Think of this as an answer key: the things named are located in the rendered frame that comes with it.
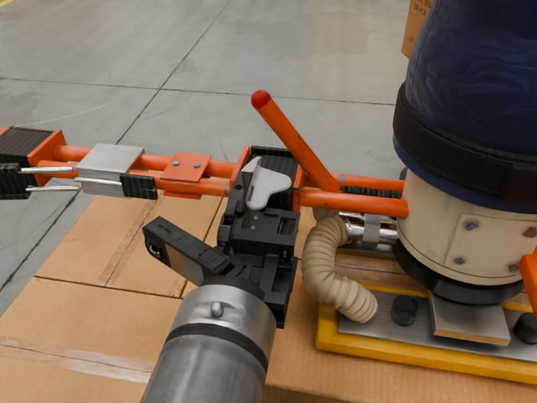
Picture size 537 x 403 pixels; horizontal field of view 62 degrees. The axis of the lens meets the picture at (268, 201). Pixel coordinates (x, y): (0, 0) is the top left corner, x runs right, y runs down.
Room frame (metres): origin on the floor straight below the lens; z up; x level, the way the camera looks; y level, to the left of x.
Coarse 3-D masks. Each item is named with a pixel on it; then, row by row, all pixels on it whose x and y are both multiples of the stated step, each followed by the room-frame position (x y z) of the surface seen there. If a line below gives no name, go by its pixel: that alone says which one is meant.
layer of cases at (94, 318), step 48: (96, 240) 0.92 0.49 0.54; (48, 288) 0.75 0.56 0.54; (96, 288) 0.75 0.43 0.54; (144, 288) 0.75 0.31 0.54; (192, 288) 0.75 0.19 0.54; (0, 336) 0.61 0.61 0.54; (48, 336) 0.61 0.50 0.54; (96, 336) 0.61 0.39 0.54; (144, 336) 0.61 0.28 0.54; (0, 384) 0.49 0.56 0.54; (48, 384) 0.49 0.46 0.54; (96, 384) 0.49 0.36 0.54; (144, 384) 0.49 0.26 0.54
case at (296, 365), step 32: (352, 256) 0.47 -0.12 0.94; (416, 288) 0.41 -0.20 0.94; (288, 320) 0.36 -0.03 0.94; (288, 352) 0.31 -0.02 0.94; (320, 352) 0.31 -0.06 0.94; (288, 384) 0.27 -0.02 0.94; (320, 384) 0.27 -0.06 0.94; (352, 384) 0.27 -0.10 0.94; (384, 384) 0.27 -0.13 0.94; (416, 384) 0.27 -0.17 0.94; (448, 384) 0.27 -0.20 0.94; (480, 384) 0.27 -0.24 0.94; (512, 384) 0.27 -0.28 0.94
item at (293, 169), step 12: (240, 156) 0.48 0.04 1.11; (252, 156) 0.50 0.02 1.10; (264, 156) 0.50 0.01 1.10; (276, 156) 0.50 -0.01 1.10; (288, 156) 0.50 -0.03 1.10; (240, 168) 0.46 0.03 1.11; (276, 168) 0.47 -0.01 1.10; (288, 168) 0.47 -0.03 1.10; (300, 168) 0.46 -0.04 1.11; (300, 180) 0.43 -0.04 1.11; (288, 192) 0.41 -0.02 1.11; (276, 204) 0.42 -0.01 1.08; (288, 204) 0.41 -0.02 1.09
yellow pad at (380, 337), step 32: (384, 288) 0.39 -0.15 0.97; (320, 320) 0.34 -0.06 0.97; (384, 320) 0.33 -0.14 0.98; (416, 320) 0.33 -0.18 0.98; (512, 320) 0.33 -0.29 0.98; (352, 352) 0.30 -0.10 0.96; (384, 352) 0.29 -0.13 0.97; (416, 352) 0.29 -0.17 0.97; (448, 352) 0.29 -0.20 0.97; (480, 352) 0.29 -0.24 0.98; (512, 352) 0.29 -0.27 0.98
